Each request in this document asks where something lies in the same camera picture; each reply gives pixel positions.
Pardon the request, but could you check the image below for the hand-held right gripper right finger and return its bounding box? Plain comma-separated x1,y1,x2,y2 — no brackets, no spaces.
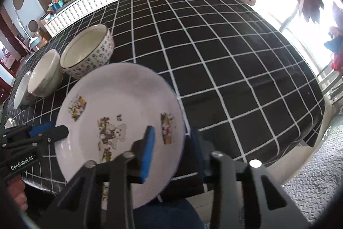
191,126,313,229

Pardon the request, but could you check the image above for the person's blue jeans leg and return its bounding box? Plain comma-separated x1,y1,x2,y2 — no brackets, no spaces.
134,198,204,229

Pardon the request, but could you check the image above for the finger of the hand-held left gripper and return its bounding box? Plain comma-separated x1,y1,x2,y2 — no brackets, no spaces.
1,125,69,149
1,122,57,138

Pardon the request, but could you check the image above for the plain white bowl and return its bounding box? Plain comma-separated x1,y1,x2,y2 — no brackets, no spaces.
27,49,63,97

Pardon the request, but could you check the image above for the white bowl with pink flowers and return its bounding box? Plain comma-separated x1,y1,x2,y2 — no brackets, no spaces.
13,71,36,110

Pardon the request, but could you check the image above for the white bowl with blue floral pattern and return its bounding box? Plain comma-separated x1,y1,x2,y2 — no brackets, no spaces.
59,24,115,80

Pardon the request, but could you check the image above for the grey textured mat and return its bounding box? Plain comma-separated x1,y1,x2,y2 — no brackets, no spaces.
281,122,343,227

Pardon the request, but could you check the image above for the white tufted cabinet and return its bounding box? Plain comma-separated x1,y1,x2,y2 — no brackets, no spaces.
44,0,126,38

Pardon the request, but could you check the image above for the white plate with cartoon print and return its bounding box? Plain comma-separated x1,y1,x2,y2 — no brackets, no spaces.
55,63,185,209

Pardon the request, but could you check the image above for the blue hanging garment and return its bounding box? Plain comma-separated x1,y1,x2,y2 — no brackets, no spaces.
324,36,343,58

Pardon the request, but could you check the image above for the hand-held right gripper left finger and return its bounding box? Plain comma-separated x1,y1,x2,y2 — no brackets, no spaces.
40,126,156,229

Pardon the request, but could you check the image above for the black white checked tablecloth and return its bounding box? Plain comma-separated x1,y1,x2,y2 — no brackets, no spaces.
1,0,326,194

